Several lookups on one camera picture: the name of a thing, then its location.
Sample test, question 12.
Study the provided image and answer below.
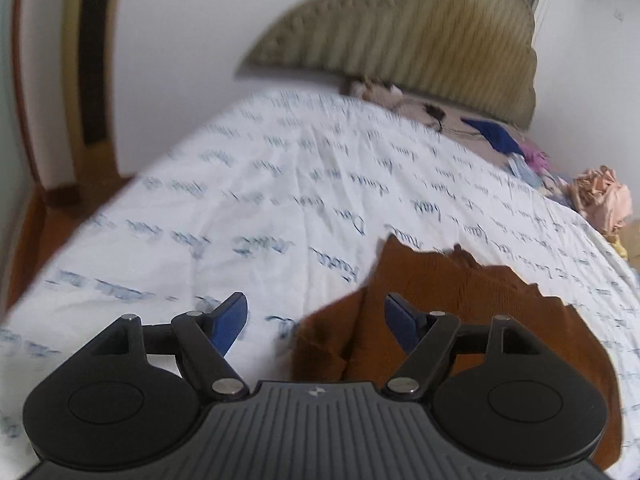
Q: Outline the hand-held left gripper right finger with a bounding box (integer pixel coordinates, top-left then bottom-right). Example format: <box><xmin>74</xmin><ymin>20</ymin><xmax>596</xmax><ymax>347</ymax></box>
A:
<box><xmin>383</xmin><ymin>293</ymin><xmax>554</xmax><ymax>401</ymax></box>

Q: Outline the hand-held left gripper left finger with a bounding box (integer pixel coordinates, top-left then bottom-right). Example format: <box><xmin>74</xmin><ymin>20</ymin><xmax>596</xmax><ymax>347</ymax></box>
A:
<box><xmin>75</xmin><ymin>292</ymin><xmax>251</xmax><ymax>401</ymax></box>

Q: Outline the brown knitted sweater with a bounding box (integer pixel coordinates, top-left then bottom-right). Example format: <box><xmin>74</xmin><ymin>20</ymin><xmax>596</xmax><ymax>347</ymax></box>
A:
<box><xmin>290</xmin><ymin>234</ymin><xmax>624</xmax><ymax>472</ymax></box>

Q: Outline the white printed bed sheet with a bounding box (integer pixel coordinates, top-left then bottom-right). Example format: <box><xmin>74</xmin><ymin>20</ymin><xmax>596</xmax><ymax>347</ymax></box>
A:
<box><xmin>0</xmin><ymin>87</ymin><xmax>640</xmax><ymax>480</ymax></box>

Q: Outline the light blue cloth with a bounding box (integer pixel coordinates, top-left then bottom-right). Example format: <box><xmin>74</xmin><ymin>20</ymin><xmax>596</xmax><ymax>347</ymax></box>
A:
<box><xmin>507</xmin><ymin>154</ymin><xmax>573</xmax><ymax>206</ymax></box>

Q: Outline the dark blue cloth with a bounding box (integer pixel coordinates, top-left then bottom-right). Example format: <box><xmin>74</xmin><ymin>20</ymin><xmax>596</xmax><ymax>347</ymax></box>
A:
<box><xmin>460</xmin><ymin>117</ymin><xmax>522</xmax><ymax>156</ymax></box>

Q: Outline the purple pink cloth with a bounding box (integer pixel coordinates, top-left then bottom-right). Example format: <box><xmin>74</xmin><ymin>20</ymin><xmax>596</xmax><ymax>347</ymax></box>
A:
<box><xmin>517</xmin><ymin>141</ymin><xmax>550</xmax><ymax>173</ymax></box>

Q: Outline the pink cat print pillow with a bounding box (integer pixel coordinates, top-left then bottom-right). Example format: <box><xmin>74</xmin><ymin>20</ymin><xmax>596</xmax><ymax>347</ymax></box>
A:
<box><xmin>349</xmin><ymin>76</ymin><xmax>528</xmax><ymax>171</ymax></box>

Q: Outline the yellow cloth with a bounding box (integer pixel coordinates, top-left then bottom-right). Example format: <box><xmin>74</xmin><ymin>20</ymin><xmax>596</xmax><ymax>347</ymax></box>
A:
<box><xmin>606</xmin><ymin>232</ymin><xmax>632</xmax><ymax>262</ymax></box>

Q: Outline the peach crumpled cloth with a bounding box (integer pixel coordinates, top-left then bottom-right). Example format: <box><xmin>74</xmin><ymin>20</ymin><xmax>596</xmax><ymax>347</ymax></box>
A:
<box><xmin>567</xmin><ymin>165</ymin><xmax>634</xmax><ymax>237</ymax></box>

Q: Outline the beige tufted headboard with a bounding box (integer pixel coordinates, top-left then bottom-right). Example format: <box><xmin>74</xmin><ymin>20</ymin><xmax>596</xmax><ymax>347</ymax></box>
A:
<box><xmin>235</xmin><ymin>0</ymin><xmax>539</xmax><ymax>129</ymax></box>

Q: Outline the tan door frame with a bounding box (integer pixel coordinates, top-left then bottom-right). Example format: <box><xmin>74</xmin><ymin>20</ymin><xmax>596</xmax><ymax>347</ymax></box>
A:
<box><xmin>62</xmin><ymin>0</ymin><xmax>123</xmax><ymax>183</ymax></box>

